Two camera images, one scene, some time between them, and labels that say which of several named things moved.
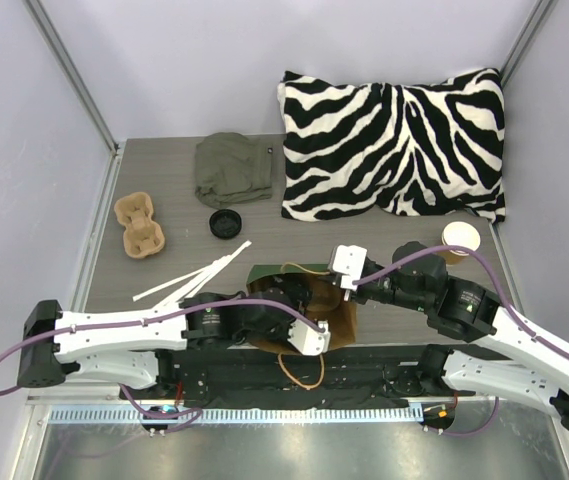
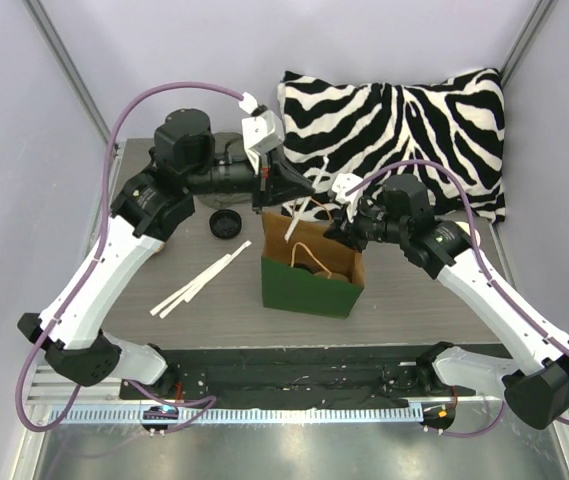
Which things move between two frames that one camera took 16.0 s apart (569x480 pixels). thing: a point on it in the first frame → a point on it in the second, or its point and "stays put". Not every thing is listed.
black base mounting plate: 271,378 stays put
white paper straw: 181,278 → 305,206
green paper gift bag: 323,303 → 310,273
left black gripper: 293,293 → 259,188
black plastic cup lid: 225,223 stays put
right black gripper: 334,284 → 352,228
